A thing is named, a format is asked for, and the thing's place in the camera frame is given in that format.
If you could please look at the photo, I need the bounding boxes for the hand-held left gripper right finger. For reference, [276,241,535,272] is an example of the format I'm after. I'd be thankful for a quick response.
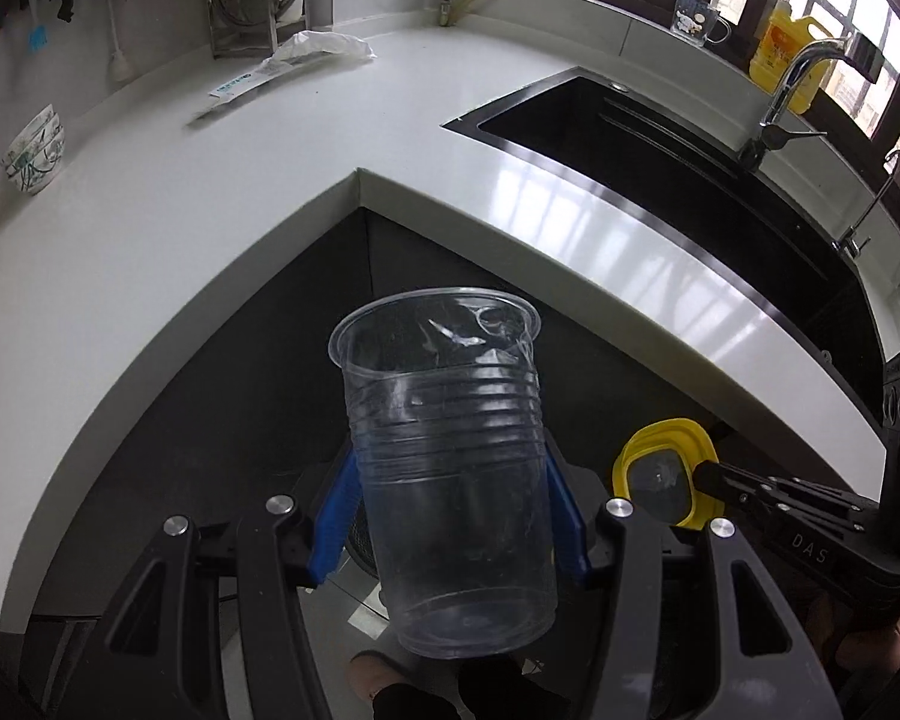
[544,451,845,720]

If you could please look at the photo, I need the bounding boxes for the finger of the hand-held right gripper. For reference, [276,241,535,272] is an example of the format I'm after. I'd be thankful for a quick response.
[708,485,872,542]
[690,459,880,516]

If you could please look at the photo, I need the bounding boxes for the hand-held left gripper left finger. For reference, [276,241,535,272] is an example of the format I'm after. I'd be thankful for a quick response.
[97,444,368,720]

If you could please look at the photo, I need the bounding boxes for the dark round trash bin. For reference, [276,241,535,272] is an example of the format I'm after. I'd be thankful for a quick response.
[343,495,391,620]

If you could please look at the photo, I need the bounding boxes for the yellow plastic lid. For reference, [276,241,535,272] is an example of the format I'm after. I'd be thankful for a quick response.
[612,418,722,531]

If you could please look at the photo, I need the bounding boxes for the clear plastic cup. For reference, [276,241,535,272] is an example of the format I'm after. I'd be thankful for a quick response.
[327,286,560,660]

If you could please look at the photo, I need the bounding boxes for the person's right forearm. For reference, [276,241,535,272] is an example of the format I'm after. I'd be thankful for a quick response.
[814,594,900,691]

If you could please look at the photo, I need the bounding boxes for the grey base cabinet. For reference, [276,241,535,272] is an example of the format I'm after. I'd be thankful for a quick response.
[15,202,884,620]

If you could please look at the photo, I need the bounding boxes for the small chrome water tap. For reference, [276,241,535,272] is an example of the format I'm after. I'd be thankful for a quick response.
[831,148,900,261]

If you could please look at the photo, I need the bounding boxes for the black kitchen sink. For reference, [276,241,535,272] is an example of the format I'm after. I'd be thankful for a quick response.
[440,65,891,407]

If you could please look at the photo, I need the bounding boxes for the chrome kitchen faucet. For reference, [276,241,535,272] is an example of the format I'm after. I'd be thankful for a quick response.
[735,33,883,170]

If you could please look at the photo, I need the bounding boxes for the yellow detergent bottle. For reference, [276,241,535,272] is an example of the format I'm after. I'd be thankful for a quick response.
[748,0,835,116]

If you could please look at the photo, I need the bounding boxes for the white paper sleeve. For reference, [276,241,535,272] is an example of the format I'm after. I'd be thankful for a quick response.
[192,64,287,122]

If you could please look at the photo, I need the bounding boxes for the printed glass mug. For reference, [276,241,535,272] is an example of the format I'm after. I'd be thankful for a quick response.
[673,0,733,44]

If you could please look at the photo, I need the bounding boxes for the stack of patterned bowls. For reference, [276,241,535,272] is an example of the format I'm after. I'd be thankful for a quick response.
[0,104,68,197]

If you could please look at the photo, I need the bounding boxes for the white crumpled plastic bag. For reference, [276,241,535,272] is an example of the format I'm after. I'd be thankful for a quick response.
[268,29,377,70]

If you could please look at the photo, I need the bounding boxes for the white bottle brush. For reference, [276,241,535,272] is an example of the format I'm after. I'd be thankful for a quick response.
[103,0,136,85]

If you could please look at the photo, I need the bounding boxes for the metal dish rack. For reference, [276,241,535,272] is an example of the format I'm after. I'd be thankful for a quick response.
[208,0,306,61]

